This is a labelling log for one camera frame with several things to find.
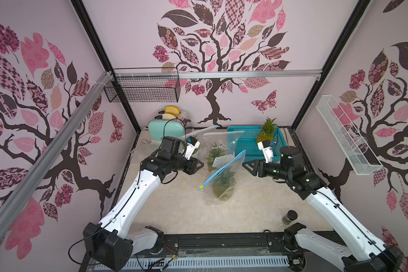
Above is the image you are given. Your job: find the blue-zip zip-top bag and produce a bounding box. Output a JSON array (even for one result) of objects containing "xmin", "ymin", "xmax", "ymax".
[{"xmin": 198, "ymin": 150, "xmax": 246, "ymax": 207}]

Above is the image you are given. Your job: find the yellow pineapple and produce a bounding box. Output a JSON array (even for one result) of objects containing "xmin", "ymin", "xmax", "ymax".
[{"xmin": 256, "ymin": 118, "xmax": 277, "ymax": 143}]

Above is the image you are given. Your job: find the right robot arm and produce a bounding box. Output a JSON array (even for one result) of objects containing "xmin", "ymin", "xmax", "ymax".
[{"xmin": 243, "ymin": 146, "xmax": 404, "ymax": 272}]

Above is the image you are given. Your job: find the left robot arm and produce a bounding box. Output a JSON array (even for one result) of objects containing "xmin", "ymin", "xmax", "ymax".
[{"xmin": 82, "ymin": 136, "xmax": 204, "ymax": 272}]

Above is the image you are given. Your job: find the back right zip-top bag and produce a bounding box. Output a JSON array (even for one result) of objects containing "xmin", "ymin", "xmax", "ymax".
[{"xmin": 204, "ymin": 130, "xmax": 245, "ymax": 172}]

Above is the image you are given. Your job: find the back left zip-top bag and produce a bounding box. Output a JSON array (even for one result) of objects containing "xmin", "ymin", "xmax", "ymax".
[{"xmin": 179, "ymin": 125, "xmax": 218, "ymax": 140}]

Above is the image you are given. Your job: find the teal plastic basket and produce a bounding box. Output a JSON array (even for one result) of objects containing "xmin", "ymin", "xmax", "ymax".
[{"xmin": 227, "ymin": 126, "xmax": 287, "ymax": 163}]

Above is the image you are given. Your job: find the mint green toaster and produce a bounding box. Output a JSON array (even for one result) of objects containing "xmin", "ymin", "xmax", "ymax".
[{"xmin": 148, "ymin": 119, "xmax": 186, "ymax": 143}]

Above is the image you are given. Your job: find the dark lidded spice jar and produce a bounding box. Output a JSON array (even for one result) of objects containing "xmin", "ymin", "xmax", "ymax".
[{"xmin": 282, "ymin": 210, "xmax": 298, "ymax": 225}]

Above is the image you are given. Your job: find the yellow bread slice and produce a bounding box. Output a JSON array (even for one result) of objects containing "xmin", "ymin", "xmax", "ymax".
[{"xmin": 164, "ymin": 105, "xmax": 181, "ymax": 116}]

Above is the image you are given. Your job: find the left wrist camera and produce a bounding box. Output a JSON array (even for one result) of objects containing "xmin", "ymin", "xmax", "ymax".
[{"xmin": 184, "ymin": 136, "xmax": 200, "ymax": 160}]

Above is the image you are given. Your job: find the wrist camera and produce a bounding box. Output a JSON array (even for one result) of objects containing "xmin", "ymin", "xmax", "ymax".
[
  {"xmin": 184, "ymin": 136, "xmax": 200, "ymax": 160},
  {"xmin": 257, "ymin": 140, "xmax": 275, "ymax": 163}
]

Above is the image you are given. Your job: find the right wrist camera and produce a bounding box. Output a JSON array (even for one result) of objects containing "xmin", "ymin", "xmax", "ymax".
[{"xmin": 257, "ymin": 140, "xmax": 275, "ymax": 163}]

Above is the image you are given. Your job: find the black wire wall basket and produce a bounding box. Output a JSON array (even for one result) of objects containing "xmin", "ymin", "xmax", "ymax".
[{"xmin": 104, "ymin": 66, "xmax": 181, "ymax": 103}]

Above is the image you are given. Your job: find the clear acrylic wall shelf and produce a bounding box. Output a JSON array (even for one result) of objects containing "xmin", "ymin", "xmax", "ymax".
[{"xmin": 316, "ymin": 95, "xmax": 384, "ymax": 175}]

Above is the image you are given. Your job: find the white slotted cable duct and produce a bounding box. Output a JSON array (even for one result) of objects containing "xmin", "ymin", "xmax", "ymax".
[{"xmin": 122, "ymin": 256, "xmax": 290, "ymax": 272}]

